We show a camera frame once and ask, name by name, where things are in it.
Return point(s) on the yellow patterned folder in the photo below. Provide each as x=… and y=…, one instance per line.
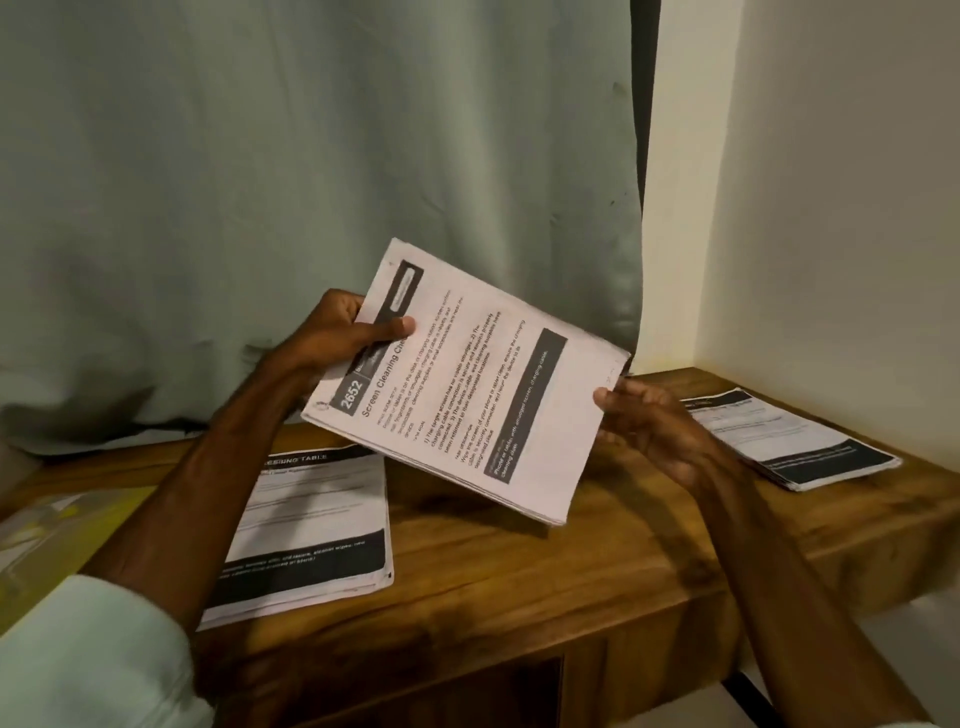
x=60, y=540

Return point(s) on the person's right hand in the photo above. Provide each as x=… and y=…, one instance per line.
x=660, y=428

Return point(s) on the person's left forearm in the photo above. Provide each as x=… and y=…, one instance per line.
x=135, y=555

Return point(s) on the black bar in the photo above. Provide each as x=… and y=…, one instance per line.
x=750, y=699

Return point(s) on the pale green curtain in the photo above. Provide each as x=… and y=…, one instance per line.
x=315, y=195

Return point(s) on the person's left hand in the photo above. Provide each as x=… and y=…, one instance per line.
x=330, y=338

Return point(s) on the person's right forearm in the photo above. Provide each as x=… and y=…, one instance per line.
x=810, y=615

